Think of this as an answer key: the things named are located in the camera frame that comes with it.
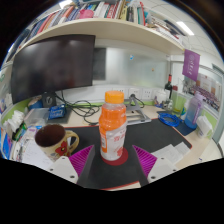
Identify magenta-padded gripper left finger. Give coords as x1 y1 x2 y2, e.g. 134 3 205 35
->
46 144 98 186

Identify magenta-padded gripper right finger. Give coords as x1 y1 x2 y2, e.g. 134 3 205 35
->
130 144 179 187

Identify orange drink bottle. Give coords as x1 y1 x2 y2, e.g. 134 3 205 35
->
98 90 128 162

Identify purple translucent water bottle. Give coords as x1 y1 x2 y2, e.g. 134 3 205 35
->
184 92 204 130

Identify folded white paper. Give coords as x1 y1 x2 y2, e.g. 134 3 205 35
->
151 141 191 165

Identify floral ceramic mug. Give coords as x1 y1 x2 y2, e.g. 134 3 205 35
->
34 123 80 162

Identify white written paper sheet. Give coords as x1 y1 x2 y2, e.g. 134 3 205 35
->
19 138 54 171

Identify black desk mat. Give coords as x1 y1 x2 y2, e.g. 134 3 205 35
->
64 118 193 191

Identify flat round red coaster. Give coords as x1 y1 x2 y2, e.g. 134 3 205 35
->
100 147 129 167

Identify blue snack pack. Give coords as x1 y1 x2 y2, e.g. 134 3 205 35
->
47 103 68 121

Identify white tissue pack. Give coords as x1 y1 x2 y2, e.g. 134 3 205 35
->
196 115 214 138

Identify grey metal laptop stand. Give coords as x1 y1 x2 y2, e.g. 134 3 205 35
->
123 93 153 126

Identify stack of white napkins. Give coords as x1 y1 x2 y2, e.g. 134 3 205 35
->
2 109 26 134

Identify dark wine bottle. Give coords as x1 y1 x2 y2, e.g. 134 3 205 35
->
164 73 174 100

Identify group photo poster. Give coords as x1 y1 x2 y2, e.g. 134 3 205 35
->
183 73 224 111

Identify black computer monitor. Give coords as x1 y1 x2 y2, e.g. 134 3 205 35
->
10 33 97 105

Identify purple hanging banner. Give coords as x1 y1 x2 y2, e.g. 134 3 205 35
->
181 49 201 83

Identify shelf unit with books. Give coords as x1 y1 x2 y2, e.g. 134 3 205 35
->
6 0 188 56

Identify coiled blue cable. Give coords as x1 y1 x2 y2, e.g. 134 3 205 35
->
157 112 182 128

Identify black cables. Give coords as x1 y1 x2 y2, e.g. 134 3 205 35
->
54 89 101 126

